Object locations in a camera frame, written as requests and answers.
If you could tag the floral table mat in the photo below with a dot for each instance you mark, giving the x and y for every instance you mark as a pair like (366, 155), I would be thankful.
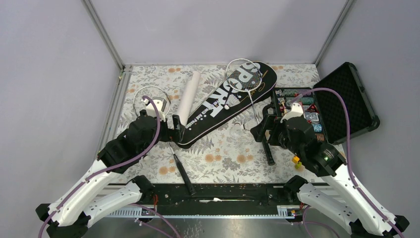
(222, 156)

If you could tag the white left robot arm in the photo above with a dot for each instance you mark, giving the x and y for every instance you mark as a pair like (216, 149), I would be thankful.
(78, 209)

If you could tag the white shuttlecock tube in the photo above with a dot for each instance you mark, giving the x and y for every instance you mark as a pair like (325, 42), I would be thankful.
(187, 98)

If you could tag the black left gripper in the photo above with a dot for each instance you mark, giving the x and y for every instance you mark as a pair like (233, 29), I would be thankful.
(175, 134)

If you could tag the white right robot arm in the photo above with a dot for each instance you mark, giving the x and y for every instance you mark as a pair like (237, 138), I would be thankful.
(360, 213)

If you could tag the black poker chip case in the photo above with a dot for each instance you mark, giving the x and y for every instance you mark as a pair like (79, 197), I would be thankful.
(324, 110)

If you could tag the white racket on bag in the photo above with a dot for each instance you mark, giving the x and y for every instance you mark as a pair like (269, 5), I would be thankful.
(243, 75)

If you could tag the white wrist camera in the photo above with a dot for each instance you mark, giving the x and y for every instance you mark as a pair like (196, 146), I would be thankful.
(295, 111)
(160, 103)

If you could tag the black racket cover bag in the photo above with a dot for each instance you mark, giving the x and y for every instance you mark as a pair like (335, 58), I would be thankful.
(223, 104)

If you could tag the white shuttlecock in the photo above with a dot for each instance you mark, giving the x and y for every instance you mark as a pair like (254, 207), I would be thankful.
(245, 126)

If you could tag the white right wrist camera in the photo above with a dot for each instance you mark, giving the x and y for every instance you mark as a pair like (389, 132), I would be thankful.
(295, 111)

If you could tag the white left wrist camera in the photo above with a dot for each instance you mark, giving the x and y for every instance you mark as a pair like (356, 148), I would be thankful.
(160, 103)

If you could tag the white racket black handle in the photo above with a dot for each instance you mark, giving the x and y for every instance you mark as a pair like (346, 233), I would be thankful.
(140, 98)

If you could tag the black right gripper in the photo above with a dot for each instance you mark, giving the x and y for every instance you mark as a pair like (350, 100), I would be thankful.
(258, 132)

